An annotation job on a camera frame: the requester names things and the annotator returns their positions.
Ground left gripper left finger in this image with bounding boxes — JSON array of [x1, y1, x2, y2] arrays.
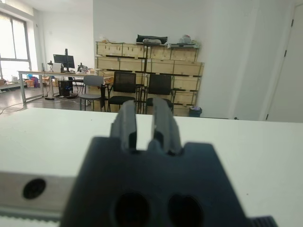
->
[[111, 100, 139, 152]]

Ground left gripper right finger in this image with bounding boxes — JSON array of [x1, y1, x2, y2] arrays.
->
[[148, 98, 183, 156]]

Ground plywood shipping crate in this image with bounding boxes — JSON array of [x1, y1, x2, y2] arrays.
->
[[95, 56, 121, 71], [172, 75, 202, 92], [173, 60, 205, 77], [122, 43, 149, 59], [119, 57, 147, 72], [173, 104, 194, 117], [145, 58, 175, 74], [172, 90, 198, 106], [95, 41, 124, 57], [169, 46, 200, 62], [149, 44, 172, 60]]

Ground dark trash bin purple liner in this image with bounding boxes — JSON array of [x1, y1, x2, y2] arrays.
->
[[188, 105, 203, 118]]

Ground black mesh chair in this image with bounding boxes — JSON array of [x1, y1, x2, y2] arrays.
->
[[107, 71, 138, 113], [143, 73, 175, 114]]

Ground grey padded chair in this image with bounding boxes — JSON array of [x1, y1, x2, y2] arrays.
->
[[79, 75, 106, 112]]

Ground small black desk device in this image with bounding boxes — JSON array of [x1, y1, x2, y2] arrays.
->
[[77, 62, 89, 74]]

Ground black computer tower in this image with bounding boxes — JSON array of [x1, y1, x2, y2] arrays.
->
[[58, 79, 72, 97]]

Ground black computer monitor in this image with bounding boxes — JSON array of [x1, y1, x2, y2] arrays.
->
[[53, 48, 76, 73]]

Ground plastic wrapped bundle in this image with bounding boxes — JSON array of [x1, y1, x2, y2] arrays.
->
[[177, 35, 198, 46]]

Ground long black bag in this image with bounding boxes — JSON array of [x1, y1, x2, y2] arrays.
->
[[136, 34, 169, 45]]

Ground long white desk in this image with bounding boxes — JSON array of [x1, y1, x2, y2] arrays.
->
[[17, 70, 98, 103]]

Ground white door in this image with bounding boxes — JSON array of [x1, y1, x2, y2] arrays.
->
[[266, 4, 303, 123]]

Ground dark framed window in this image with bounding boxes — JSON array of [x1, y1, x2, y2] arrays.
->
[[0, 10, 32, 71]]

